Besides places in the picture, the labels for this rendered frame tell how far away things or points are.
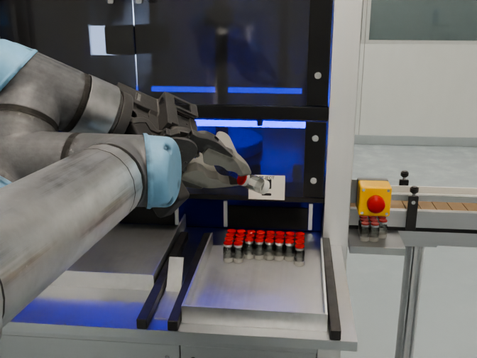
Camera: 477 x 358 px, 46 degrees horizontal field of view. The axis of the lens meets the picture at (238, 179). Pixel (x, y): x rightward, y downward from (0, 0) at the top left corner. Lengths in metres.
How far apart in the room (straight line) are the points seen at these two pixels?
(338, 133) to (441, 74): 4.81
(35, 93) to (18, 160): 0.08
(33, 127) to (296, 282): 0.72
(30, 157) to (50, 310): 0.58
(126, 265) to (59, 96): 0.68
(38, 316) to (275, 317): 0.44
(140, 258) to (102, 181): 0.85
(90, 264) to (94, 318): 0.23
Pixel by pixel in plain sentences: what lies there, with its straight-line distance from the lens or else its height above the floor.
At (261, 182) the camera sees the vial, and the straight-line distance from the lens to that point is 0.81.
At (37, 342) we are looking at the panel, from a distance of 1.67.
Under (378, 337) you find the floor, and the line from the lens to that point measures 2.71.
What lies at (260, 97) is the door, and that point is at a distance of 1.29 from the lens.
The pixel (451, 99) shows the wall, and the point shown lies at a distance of 6.13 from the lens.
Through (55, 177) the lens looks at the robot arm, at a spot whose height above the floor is 1.31.
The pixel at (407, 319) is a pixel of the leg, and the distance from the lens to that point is 1.67.
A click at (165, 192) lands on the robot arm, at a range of 0.56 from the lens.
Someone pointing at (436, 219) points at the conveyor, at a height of 0.91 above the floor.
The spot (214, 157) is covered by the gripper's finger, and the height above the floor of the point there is 1.24.
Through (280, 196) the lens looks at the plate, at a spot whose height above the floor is 1.00.
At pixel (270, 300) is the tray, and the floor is 0.88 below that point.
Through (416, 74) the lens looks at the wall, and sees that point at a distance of 6.02.
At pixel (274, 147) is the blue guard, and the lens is 1.30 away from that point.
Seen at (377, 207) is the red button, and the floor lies 0.99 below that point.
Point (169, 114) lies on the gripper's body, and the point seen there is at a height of 1.30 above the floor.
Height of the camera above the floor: 1.44
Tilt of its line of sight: 18 degrees down
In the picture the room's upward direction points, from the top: straight up
